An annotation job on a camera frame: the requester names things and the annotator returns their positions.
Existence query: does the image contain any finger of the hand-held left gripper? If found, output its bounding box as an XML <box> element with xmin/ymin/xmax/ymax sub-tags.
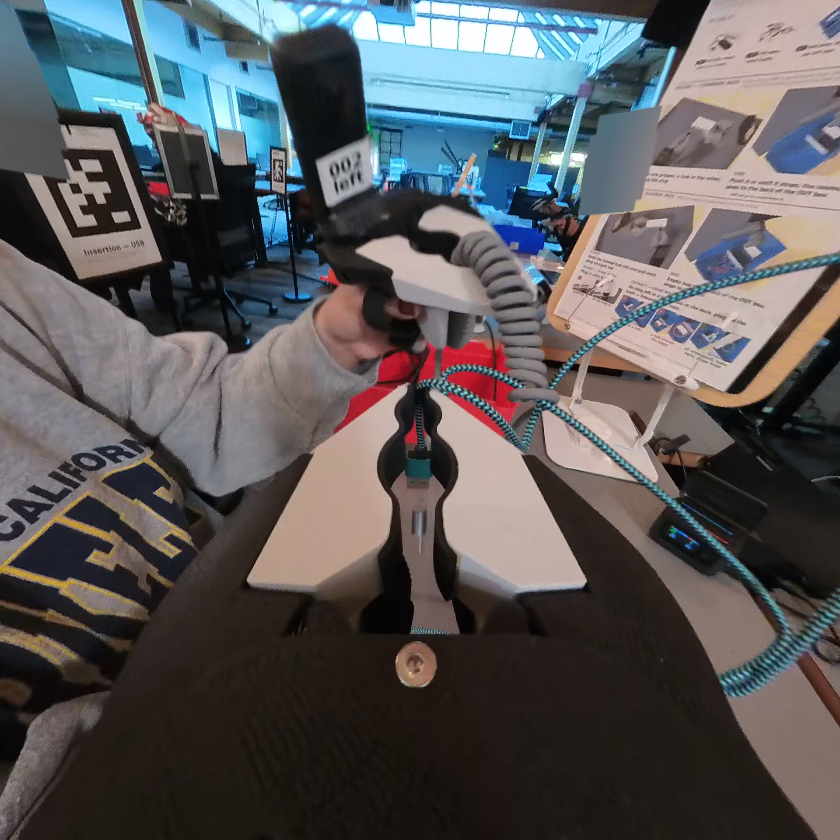
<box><xmin>356</xmin><ymin>235</ymin><xmax>494</xmax><ymax>351</ymax></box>
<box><xmin>415</xmin><ymin>205</ymin><xmax>496</xmax><ymax>258</ymax></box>

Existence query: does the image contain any blue plastic bin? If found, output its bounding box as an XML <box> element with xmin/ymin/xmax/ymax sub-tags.
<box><xmin>492</xmin><ymin>223</ymin><xmax>547</xmax><ymax>256</ymax></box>

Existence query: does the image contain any black office chair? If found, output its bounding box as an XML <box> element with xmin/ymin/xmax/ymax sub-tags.
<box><xmin>167</xmin><ymin>164</ymin><xmax>280</xmax><ymax>342</ymax></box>

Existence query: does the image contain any red plastic bin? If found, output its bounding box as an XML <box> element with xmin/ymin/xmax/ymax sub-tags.
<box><xmin>335</xmin><ymin>341</ymin><xmax>519</xmax><ymax>450</ymax></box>

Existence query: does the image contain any white instruction sheet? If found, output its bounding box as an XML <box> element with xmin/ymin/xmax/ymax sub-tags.
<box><xmin>546</xmin><ymin>0</ymin><xmax>840</xmax><ymax>409</ymax></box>

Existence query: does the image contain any person's left hand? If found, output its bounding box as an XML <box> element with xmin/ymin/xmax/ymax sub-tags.
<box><xmin>314</xmin><ymin>283</ymin><xmax>424</xmax><ymax>376</ymax></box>

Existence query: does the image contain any teal braided usb cable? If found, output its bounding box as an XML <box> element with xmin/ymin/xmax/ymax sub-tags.
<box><xmin>403</xmin><ymin>252</ymin><xmax>840</xmax><ymax>700</ymax></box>

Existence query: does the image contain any black framed marker sign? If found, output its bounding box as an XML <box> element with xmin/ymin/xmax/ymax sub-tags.
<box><xmin>26</xmin><ymin>110</ymin><xmax>166</xmax><ymax>283</ymax></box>

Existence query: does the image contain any small marker sign on pole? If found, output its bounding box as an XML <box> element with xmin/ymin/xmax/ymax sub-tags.
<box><xmin>268</xmin><ymin>146</ymin><xmax>312</xmax><ymax>304</ymax></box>

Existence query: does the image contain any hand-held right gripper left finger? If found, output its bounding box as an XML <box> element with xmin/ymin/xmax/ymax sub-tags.
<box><xmin>246</xmin><ymin>386</ymin><xmax>413</xmax><ymax>624</ymax></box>

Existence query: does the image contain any white board stand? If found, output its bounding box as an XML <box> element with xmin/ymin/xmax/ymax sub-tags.
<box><xmin>543</xmin><ymin>276</ymin><xmax>660</xmax><ymax>485</ymax></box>

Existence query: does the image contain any grey cable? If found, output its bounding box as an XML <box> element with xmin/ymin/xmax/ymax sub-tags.
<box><xmin>453</xmin><ymin>230</ymin><xmax>555</xmax><ymax>403</ymax></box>

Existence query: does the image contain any black box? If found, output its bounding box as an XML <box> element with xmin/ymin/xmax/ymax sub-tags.
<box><xmin>702</xmin><ymin>436</ymin><xmax>840</xmax><ymax>598</ymax></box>

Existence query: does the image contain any person's left forearm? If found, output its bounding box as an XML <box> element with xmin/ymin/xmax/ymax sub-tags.
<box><xmin>0</xmin><ymin>239</ymin><xmax>385</xmax><ymax>500</ymax></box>

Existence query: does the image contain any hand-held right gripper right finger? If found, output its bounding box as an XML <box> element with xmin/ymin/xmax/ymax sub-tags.
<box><xmin>428</xmin><ymin>387</ymin><xmax>588</xmax><ymax>614</ymax></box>

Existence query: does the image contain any grey printed sweatshirt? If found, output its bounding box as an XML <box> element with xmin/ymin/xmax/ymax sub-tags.
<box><xmin>0</xmin><ymin>430</ymin><xmax>201</xmax><ymax>840</ymax></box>

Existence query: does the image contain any grey panel on stand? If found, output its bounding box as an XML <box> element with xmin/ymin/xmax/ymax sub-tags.
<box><xmin>152</xmin><ymin>123</ymin><xmax>221</xmax><ymax>201</ymax></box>

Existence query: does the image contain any black device with display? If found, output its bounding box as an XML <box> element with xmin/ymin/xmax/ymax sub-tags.
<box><xmin>648</xmin><ymin>472</ymin><xmax>770</xmax><ymax>578</ymax></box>

